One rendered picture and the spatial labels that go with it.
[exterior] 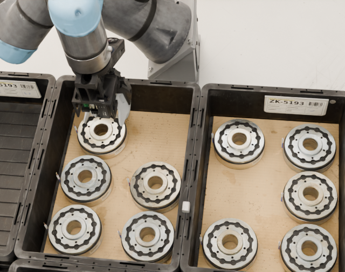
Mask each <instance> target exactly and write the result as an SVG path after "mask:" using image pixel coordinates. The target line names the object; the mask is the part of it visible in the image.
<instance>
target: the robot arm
mask: <svg viewBox="0 0 345 272"><path fill-rule="evenodd" d="M191 19H192V15H191V10H190V8H189V6H188V5H186V4H185V3H183V2H181V1H179V0H0V59H2V60H3V61H5V62H7V63H10V64H16V65H17V64H22V63H24V62H26V61H27V60H28V59H29V58H30V57H31V56H32V55H33V53H34V52H35V51H37V50H38V46H39V45H40V44H41V42H42V41H43V40H44V38H45V37H46V36H47V34H48V33H49V32H50V30H51V29H52V28H53V27H54V26H55V28H56V31H57V33H58V36H59V39H60V42H61V45H62V47H63V50H64V54H65V57H66V59H67V62H68V65H69V67H70V68H71V69H72V71H73V73H74V74H75V75H76V77H75V81H74V84H75V89H74V94H73V98H72V104H73V107H74V109H75V112H76V114H77V117H79V116H80V111H81V110H82V112H85V116H84V123H85V124H86V122H87V119H88V117H89V114H90V113H91V114H92V115H93V116H94V117H98V114H99V115H100V118H107V119H110V117H111V113H112V116H113V119H114V120H115V118H116V113H117V110H118V117H119V124H120V126H123V125H124V122H125V119H127V118H128V116H129V113H130V105H131V98H132V87H131V85H130V84H129V82H127V81H126V79H125V77H122V76H121V72H119V71H118V70H116V69H115V68H114V66H115V64H116V63H117V62H118V60H119V59H120V58H121V56H122V55H123V54H124V52H125V40H124V39H126V40H128V41H130V42H132V43H133V44H134V45H135V46H136V47H137V48H138V49H139V50H140V51H141V52H142V53H143V54H144V55H145V56H146V57H147V58H148V59H149V60H151V61H152V62H154V63H156V64H163V63H166V62H167V61H169V60H170V59H172V57H173V56H174V55H175V54H176V53H177V52H178V51H179V50H180V48H181V47H182V45H183V43H184V42H185V40H186V38H187V35H188V33H189V30H190V26H191ZM105 29H106V30H108V31H110V32H112V33H114V34H116V35H118V36H120V37H122V38H124V39H118V38H115V37H107V34H106V30H105ZM76 103H78V109H77V107H76V105H75V104H76ZM81 104H82V107H81Z"/></svg>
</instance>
